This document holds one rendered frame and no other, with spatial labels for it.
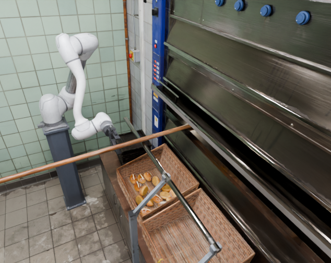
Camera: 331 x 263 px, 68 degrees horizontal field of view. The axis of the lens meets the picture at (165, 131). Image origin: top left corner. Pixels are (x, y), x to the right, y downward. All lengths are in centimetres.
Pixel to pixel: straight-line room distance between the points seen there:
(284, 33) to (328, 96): 30
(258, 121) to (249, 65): 27
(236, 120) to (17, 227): 237
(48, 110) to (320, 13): 187
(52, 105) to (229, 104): 141
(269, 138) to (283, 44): 41
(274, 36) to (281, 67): 13
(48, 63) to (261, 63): 198
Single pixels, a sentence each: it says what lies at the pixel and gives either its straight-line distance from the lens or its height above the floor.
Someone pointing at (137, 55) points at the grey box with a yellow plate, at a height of 147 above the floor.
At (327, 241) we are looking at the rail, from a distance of 105.
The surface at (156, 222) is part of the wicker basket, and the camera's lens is 185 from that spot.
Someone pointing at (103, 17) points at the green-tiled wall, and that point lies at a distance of 261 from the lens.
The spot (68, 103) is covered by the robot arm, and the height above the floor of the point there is 118.
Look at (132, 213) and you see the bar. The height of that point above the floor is 95.
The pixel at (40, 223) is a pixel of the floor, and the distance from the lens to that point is 290.
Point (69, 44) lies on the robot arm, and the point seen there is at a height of 173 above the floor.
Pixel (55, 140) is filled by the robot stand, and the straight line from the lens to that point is 231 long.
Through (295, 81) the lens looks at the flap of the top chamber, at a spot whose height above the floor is 182.
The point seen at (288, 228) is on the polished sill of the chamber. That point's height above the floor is 117.
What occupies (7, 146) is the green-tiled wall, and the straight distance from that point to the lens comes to 301.
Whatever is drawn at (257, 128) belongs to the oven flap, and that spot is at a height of 154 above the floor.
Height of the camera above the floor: 218
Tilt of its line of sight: 34 degrees down
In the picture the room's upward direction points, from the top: 2 degrees clockwise
